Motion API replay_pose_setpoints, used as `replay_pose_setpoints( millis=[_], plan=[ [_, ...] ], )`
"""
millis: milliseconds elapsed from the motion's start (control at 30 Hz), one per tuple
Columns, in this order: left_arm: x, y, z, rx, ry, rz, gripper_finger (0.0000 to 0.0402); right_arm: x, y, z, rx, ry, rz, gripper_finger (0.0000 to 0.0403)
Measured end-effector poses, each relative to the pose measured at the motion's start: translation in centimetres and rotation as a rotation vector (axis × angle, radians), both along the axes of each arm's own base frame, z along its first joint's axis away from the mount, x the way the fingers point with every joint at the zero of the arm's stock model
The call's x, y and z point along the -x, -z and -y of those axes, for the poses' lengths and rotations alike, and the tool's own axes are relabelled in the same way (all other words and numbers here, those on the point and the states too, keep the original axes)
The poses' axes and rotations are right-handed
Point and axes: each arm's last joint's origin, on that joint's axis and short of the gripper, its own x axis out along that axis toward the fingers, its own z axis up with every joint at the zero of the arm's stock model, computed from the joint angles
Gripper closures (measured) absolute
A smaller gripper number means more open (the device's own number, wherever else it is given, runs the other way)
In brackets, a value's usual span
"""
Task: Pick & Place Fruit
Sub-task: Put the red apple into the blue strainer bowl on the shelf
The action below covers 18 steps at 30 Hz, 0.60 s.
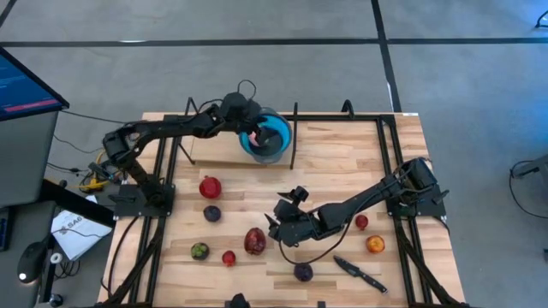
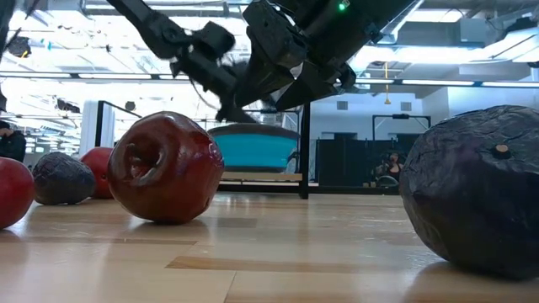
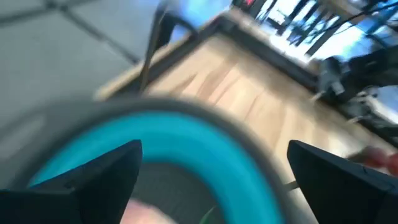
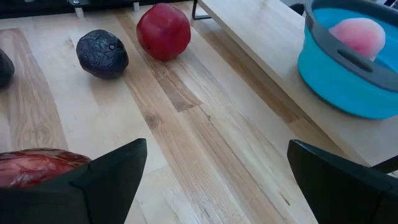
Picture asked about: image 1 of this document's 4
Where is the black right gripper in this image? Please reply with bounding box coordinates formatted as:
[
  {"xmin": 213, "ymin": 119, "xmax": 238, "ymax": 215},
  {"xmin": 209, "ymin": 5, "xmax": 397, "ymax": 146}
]
[{"xmin": 265, "ymin": 199, "xmax": 326, "ymax": 248}]

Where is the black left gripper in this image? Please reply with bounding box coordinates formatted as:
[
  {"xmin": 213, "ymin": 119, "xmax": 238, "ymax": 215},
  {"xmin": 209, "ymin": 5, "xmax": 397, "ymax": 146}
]
[{"xmin": 211, "ymin": 102, "xmax": 279, "ymax": 150}]

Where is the blue collapsible bowl grey rim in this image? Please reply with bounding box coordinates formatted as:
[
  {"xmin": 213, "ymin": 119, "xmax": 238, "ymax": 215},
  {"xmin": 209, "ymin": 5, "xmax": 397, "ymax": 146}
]
[{"xmin": 237, "ymin": 106, "xmax": 294, "ymax": 165}]

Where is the dark red apple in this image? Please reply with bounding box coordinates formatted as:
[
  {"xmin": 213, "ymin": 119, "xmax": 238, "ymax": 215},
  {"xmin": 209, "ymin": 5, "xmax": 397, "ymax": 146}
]
[{"xmin": 243, "ymin": 227, "xmax": 268, "ymax": 257}]

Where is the large red pomegranate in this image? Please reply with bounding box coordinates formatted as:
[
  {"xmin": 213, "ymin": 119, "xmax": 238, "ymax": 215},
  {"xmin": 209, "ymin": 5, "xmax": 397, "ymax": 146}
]
[{"xmin": 198, "ymin": 175, "xmax": 223, "ymax": 200}]

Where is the purple mangosteen green cap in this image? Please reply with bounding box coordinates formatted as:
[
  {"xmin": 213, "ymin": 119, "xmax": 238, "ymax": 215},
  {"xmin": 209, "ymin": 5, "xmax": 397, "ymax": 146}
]
[{"xmin": 190, "ymin": 241, "xmax": 211, "ymax": 262}]

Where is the orange red nectarine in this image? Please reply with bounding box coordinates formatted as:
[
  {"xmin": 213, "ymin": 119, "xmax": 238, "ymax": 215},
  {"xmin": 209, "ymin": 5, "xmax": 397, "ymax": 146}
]
[{"xmin": 366, "ymin": 234, "xmax": 386, "ymax": 254}]

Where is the black rounded object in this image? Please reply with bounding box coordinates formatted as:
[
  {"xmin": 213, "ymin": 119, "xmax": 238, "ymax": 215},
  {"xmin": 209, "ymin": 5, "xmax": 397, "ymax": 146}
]
[{"xmin": 229, "ymin": 293, "xmax": 252, "ymax": 308}]

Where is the black kitchen knife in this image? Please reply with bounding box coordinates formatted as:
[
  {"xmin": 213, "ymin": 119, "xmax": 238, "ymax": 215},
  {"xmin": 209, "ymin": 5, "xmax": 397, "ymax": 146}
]
[{"xmin": 332, "ymin": 255, "xmax": 390, "ymax": 295}]

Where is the white paper booklet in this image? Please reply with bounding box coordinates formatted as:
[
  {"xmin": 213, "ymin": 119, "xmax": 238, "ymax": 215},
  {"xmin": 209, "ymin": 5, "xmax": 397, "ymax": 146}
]
[{"xmin": 50, "ymin": 208, "xmax": 113, "ymax": 262}]

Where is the black desk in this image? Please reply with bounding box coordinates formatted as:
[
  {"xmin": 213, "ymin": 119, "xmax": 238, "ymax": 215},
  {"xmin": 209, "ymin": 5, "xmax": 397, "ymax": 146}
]
[{"xmin": 38, "ymin": 178, "xmax": 116, "ymax": 228}]

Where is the black computer mouse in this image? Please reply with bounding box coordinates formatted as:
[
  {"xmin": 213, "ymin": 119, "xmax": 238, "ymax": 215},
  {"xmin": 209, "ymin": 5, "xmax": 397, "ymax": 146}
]
[{"xmin": 16, "ymin": 241, "xmax": 51, "ymax": 285}]

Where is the computer monitor blue screen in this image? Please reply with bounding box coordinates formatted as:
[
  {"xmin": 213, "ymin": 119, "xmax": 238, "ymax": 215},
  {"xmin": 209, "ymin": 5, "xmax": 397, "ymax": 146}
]
[{"xmin": 0, "ymin": 45, "xmax": 70, "ymax": 122}]

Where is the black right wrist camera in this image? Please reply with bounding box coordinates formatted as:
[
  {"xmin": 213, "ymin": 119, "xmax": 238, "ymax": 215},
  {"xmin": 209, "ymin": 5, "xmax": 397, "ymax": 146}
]
[{"xmin": 277, "ymin": 185, "xmax": 310, "ymax": 207}]

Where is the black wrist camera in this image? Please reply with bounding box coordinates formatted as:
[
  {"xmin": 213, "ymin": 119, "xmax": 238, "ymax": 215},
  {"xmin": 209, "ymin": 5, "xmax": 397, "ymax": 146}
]
[
  {"xmin": 277, "ymin": 185, "xmax": 310, "ymax": 207},
  {"xmin": 220, "ymin": 91, "xmax": 251, "ymax": 121}
]

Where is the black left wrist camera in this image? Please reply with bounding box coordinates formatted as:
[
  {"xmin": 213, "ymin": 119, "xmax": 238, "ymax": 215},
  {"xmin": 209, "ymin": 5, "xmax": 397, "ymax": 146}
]
[{"xmin": 220, "ymin": 91, "xmax": 251, "ymax": 121}]

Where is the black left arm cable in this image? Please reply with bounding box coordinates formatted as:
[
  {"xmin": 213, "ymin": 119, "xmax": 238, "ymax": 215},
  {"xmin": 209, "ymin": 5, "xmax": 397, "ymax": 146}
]
[{"xmin": 183, "ymin": 79, "xmax": 258, "ymax": 125}]

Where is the black aluminium rig frame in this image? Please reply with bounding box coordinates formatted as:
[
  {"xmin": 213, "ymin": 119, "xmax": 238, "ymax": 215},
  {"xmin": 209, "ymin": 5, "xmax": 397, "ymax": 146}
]
[{"xmin": 96, "ymin": 98, "xmax": 470, "ymax": 308}]

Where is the black power cable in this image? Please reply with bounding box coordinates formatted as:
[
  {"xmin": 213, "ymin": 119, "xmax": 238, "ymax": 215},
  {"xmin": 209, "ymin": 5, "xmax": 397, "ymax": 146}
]
[{"xmin": 100, "ymin": 213, "xmax": 142, "ymax": 300}]

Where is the black floor cable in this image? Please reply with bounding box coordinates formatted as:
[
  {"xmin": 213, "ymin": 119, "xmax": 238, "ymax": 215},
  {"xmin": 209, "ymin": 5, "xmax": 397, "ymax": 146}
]
[
  {"xmin": 508, "ymin": 158, "xmax": 548, "ymax": 220},
  {"xmin": 59, "ymin": 109, "xmax": 142, "ymax": 127}
]

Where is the yellow cable bundle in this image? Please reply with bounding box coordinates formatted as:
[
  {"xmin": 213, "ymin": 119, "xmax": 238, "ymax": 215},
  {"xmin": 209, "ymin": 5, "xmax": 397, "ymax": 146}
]
[{"xmin": 76, "ymin": 149, "xmax": 125, "ymax": 193}]

